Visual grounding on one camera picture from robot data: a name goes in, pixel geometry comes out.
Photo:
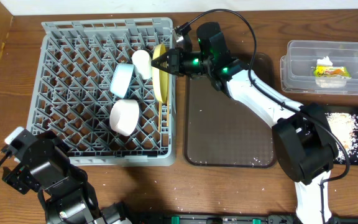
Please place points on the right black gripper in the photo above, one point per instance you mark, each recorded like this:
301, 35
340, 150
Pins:
181, 62

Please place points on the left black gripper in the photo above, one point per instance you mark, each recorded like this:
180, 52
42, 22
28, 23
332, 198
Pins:
14, 179

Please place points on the yellow plate with crumbs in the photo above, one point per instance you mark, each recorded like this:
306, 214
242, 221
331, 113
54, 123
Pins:
159, 78

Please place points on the white plastic cup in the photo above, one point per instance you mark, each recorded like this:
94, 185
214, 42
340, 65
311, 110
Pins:
142, 62

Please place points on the light blue bowl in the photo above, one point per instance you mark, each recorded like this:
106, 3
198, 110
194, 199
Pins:
121, 79

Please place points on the pink bowl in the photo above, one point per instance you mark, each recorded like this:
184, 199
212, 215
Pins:
124, 116

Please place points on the green yellow snack wrapper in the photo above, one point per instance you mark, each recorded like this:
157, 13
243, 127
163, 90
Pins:
331, 72

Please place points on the white napkin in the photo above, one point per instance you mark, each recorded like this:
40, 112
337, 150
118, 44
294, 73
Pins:
329, 82

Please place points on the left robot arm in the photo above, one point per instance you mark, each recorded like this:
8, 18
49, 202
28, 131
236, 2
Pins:
63, 189

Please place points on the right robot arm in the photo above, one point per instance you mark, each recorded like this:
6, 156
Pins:
302, 139

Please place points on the grey plastic dish rack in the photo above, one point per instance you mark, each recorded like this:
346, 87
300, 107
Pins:
71, 94

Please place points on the dark brown serving tray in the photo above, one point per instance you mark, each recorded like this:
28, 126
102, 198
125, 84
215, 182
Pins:
222, 132

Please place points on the clear plastic bin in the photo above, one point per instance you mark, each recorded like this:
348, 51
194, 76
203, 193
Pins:
297, 66

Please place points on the pile of rice scraps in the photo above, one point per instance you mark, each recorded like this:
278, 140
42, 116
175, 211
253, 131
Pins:
345, 127

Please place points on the black plastic tray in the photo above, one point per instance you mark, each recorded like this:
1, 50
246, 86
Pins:
341, 109

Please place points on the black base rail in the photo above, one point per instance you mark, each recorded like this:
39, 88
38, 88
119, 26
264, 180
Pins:
155, 218

